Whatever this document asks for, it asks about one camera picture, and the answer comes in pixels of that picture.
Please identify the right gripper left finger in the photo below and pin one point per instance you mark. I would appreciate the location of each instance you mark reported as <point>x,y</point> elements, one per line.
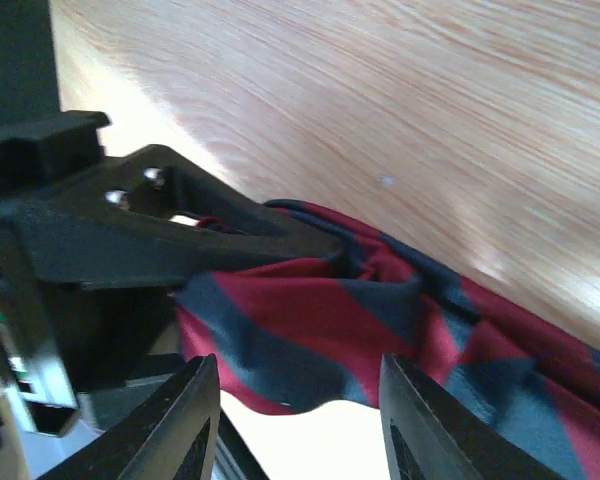
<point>172,435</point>

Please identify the red navy striped tie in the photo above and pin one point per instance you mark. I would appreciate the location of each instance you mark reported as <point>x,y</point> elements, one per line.
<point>294,335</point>

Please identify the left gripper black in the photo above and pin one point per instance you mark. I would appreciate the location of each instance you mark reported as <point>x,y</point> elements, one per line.
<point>89,246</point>

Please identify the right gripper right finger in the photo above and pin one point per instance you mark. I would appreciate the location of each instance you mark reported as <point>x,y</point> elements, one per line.
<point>429,434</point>

